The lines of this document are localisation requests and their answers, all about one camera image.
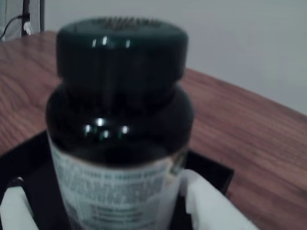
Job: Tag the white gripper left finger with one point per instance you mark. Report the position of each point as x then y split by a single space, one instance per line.
14 208

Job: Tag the black shallow box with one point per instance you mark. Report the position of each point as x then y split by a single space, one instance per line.
211 172

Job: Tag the green-capped pill bottle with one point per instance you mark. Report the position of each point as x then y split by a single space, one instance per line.
120 107

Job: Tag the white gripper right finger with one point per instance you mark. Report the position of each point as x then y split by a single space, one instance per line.
213 208

